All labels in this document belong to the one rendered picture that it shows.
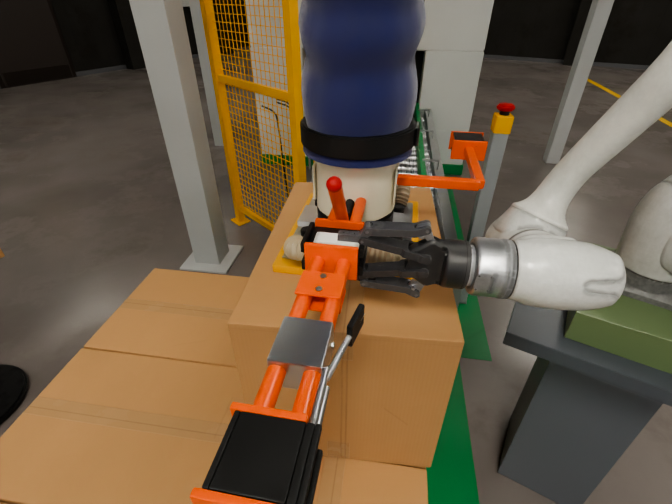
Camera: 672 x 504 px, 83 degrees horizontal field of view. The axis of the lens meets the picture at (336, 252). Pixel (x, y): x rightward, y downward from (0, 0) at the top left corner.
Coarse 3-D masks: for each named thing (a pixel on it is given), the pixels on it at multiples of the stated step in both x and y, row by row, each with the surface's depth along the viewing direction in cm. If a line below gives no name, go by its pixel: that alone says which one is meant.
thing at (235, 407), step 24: (240, 408) 35; (264, 408) 35; (240, 432) 33; (264, 432) 33; (288, 432) 33; (216, 456) 32; (240, 456) 32; (264, 456) 32; (288, 456) 32; (216, 480) 30; (240, 480) 30; (264, 480) 30; (288, 480) 30
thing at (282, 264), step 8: (312, 200) 99; (296, 224) 90; (296, 232) 86; (304, 232) 81; (280, 256) 79; (280, 264) 77; (288, 264) 77; (296, 264) 77; (280, 272) 77; (288, 272) 77; (296, 272) 76
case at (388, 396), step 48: (288, 288) 73; (432, 288) 73; (240, 336) 67; (336, 336) 64; (384, 336) 63; (432, 336) 63; (336, 384) 72; (384, 384) 70; (432, 384) 69; (336, 432) 81; (384, 432) 79; (432, 432) 77
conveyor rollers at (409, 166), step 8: (424, 128) 295; (424, 136) 280; (424, 144) 265; (416, 152) 251; (424, 152) 251; (408, 160) 238; (416, 160) 237; (400, 168) 230; (408, 168) 230; (416, 168) 229; (432, 192) 199
